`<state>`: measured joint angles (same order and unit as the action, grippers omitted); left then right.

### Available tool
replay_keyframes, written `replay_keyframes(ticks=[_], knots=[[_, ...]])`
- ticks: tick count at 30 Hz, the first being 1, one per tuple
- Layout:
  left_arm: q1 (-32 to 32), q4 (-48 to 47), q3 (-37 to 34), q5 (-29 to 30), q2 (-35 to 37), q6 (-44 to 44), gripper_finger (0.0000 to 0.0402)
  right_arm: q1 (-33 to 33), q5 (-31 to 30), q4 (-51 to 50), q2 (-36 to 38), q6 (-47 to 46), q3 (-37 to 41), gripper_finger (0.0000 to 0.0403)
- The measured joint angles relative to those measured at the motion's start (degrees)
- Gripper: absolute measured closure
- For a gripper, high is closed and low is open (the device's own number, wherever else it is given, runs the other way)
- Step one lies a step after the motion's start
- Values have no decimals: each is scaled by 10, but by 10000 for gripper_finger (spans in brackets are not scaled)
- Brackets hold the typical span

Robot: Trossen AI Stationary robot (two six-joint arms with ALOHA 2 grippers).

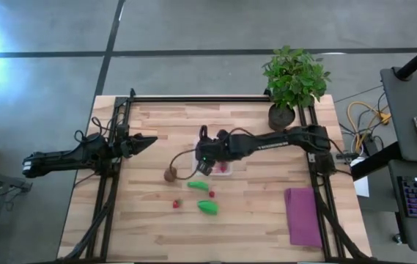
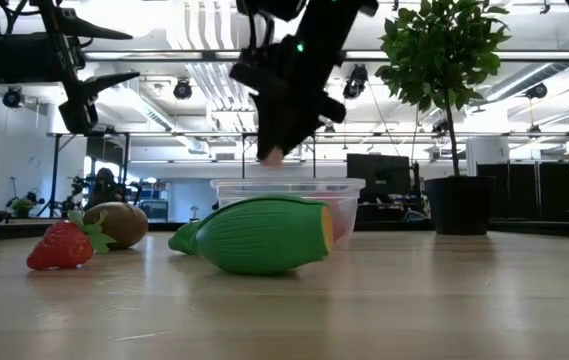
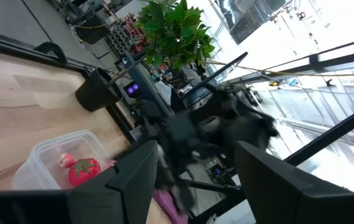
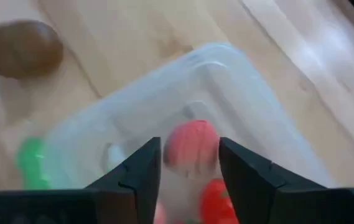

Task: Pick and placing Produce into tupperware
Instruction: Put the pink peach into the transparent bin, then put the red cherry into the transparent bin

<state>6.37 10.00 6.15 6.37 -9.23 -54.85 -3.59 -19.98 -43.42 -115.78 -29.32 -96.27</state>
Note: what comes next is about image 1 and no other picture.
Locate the green leafy plant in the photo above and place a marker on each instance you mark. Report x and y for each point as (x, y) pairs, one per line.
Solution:
(294, 77)

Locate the grey side desk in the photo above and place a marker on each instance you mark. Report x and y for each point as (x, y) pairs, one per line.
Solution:
(402, 121)

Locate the red strawberry with long leaves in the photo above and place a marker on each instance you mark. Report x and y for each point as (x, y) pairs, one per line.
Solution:
(176, 204)

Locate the brown toy kiwi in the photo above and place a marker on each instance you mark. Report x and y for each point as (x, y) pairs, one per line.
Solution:
(170, 175)

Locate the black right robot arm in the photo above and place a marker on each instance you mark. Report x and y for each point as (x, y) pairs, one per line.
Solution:
(277, 141)

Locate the purple cloth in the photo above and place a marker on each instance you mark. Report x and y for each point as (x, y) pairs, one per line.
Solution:
(303, 216)

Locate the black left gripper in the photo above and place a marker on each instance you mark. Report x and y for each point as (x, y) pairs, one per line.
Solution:
(124, 147)

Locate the white paper sheet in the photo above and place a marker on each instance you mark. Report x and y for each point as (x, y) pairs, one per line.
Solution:
(362, 185)

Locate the black plant pot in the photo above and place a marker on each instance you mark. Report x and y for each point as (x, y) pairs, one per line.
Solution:
(280, 119)

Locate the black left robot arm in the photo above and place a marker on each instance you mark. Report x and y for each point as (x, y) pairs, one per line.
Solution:
(65, 159)

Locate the red toy tomato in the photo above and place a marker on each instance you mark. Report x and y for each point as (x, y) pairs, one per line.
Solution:
(223, 168)

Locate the clear plastic tupperware container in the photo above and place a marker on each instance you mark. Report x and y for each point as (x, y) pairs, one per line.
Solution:
(228, 172)

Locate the green halved toy vegetable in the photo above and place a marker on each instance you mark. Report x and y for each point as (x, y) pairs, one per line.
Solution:
(208, 208)

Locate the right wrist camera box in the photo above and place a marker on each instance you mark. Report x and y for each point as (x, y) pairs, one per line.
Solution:
(203, 168)

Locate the black aluminium table frame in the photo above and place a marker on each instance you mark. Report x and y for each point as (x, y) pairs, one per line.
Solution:
(193, 99)

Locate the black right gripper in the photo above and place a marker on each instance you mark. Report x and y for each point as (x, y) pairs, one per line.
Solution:
(215, 148)

